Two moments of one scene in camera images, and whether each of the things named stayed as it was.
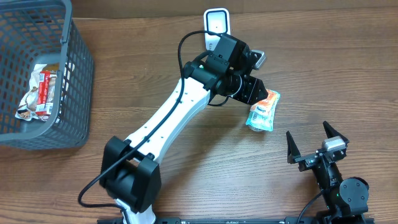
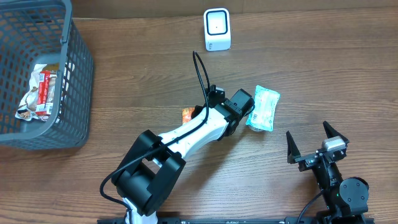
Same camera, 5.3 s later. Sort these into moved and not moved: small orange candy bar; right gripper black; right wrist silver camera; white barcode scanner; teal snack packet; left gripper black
Moved: left gripper black; small orange candy bar
Not moved: right gripper black; white barcode scanner; teal snack packet; right wrist silver camera
